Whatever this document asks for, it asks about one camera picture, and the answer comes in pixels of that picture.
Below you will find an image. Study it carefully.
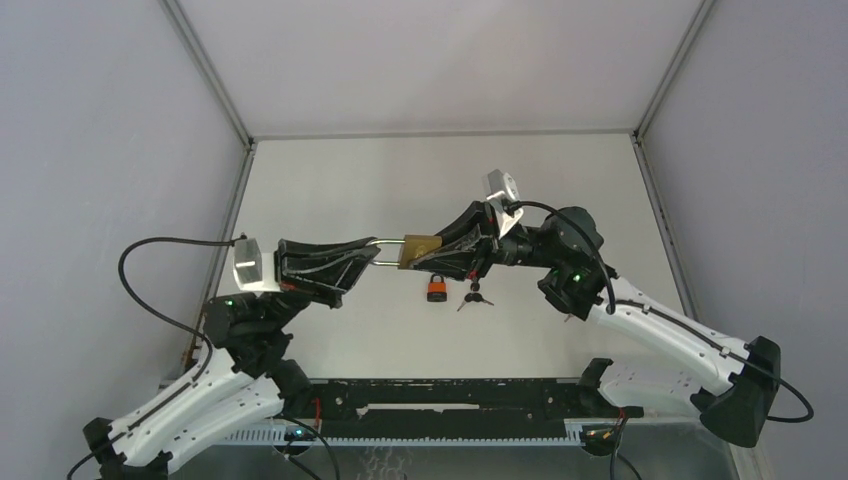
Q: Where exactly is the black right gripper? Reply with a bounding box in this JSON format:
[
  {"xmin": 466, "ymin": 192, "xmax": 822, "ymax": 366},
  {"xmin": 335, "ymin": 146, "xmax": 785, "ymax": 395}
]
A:
[{"xmin": 403, "ymin": 202, "xmax": 555, "ymax": 284}]

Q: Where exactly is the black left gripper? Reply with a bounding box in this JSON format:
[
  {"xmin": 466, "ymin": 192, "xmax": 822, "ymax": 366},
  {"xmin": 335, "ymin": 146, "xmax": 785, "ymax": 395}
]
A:
[{"xmin": 269, "ymin": 239, "xmax": 391, "ymax": 332}]

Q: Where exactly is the large brass padlock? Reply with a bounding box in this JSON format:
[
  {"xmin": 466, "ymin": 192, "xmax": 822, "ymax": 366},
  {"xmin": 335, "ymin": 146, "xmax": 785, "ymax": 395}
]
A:
[{"xmin": 367, "ymin": 235, "xmax": 443, "ymax": 269}]

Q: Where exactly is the black-headed key bunch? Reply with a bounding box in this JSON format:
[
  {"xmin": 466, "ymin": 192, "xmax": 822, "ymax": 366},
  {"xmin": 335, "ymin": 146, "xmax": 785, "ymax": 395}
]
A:
[{"xmin": 457, "ymin": 279, "xmax": 494, "ymax": 311}]

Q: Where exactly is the orange black padlock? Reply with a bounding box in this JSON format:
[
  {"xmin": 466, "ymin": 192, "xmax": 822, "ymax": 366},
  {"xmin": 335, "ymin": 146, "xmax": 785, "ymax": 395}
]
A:
[{"xmin": 426, "ymin": 274, "xmax": 448, "ymax": 303}]

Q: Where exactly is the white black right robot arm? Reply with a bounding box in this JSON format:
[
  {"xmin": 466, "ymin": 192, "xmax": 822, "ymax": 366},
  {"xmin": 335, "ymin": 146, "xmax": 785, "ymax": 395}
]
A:
[{"xmin": 408, "ymin": 201, "xmax": 782, "ymax": 448}]

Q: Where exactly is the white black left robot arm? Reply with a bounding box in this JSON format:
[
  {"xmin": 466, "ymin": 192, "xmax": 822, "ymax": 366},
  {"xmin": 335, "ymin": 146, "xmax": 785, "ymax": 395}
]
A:
[{"xmin": 83, "ymin": 236, "xmax": 380, "ymax": 479}]

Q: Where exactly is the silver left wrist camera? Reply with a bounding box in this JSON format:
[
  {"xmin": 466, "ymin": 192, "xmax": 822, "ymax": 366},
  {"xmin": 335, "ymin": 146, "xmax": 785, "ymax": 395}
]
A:
[{"xmin": 232, "ymin": 238, "xmax": 280, "ymax": 293}]

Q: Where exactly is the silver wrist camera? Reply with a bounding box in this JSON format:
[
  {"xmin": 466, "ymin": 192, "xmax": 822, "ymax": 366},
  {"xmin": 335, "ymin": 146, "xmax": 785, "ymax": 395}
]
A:
[
  {"xmin": 483, "ymin": 169, "xmax": 524, "ymax": 239},
  {"xmin": 232, "ymin": 238, "xmax": 280, "ymax": 293}
]

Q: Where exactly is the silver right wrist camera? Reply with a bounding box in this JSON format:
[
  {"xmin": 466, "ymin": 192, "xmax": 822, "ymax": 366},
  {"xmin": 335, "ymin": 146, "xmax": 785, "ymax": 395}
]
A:
[{"xmin": 483, "ymin": 169, "xmax": 524, "ymax": 239}]

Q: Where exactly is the black left camera cable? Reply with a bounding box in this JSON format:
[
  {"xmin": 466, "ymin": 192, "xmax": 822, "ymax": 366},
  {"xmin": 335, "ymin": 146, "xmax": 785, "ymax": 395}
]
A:
[{"xmin": 66, "ymin": 235, "xmax": 250, "ymax": 480}]

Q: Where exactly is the black camera cable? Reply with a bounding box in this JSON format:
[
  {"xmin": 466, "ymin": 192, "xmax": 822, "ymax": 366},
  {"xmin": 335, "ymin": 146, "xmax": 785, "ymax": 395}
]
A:
[
  {"xmin": 506, "ymin": 200, "xmax": 815, "ymax": 424},
  {"xmin": 66, "ymin": 235, "xmax": 250, "ymax": 480}
]

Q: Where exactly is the black right camera cable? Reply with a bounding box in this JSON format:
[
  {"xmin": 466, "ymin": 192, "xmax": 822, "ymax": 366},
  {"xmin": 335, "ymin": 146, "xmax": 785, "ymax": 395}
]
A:
[{"xmin": 506, "ymin": 200, "xmax": 815, "ymax": 424}]

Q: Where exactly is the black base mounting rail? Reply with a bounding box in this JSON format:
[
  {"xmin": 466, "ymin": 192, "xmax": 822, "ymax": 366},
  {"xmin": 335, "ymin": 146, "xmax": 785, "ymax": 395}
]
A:
[{"xmin": 291, "ymin": 377, "xmax": 644, "ymax": 442}]

